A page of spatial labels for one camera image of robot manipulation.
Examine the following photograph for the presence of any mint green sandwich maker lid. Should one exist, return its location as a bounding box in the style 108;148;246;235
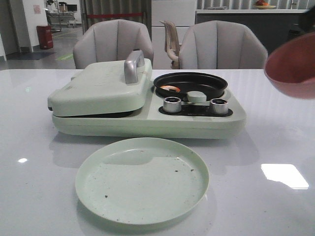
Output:
48;50;152;117

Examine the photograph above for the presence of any left grey upholstered chair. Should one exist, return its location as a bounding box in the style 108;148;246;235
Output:
73;19;154;69

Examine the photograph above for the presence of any white cabinet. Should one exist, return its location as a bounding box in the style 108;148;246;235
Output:
151;0;197;69

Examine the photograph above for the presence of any red bin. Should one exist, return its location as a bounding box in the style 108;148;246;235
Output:
36;25;53;49

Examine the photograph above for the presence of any right silver control knob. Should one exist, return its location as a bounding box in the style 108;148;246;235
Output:
210;98;228;115

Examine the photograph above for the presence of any black round frying pan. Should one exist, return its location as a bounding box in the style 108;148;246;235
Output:
154;72;228;101

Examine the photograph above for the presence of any fruit bowl on counter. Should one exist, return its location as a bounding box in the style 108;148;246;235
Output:
253;0;276;9

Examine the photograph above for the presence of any mint green round plate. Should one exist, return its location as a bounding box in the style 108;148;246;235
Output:
75;138;210;226

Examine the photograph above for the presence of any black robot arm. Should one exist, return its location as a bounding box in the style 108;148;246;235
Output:
298;6;315;33

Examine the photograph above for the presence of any grey upholstered chair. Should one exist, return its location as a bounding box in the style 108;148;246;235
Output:
179;20;268;69
73;19;154;69

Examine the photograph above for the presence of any pink bowl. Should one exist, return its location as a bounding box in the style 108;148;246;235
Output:
264;32;315;99

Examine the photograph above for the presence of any beige office chair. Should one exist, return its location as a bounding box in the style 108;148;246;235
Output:
160;21;181;69

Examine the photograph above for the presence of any dark grey counter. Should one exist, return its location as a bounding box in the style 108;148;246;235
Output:
195;9;307;53

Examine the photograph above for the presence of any left silver control knob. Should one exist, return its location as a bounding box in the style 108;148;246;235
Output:
162;97;182;113

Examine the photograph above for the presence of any right grey upholstered chair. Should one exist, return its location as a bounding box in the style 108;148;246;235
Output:
179;20;268;69

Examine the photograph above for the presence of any mint green breakfast maker base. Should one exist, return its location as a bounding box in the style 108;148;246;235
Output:
52;82;246;139

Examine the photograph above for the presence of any orange shrimp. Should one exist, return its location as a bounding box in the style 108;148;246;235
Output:
160;85;181;93

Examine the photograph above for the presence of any silver control knob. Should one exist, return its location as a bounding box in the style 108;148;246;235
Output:
210;98;228;115
162;97;182;113

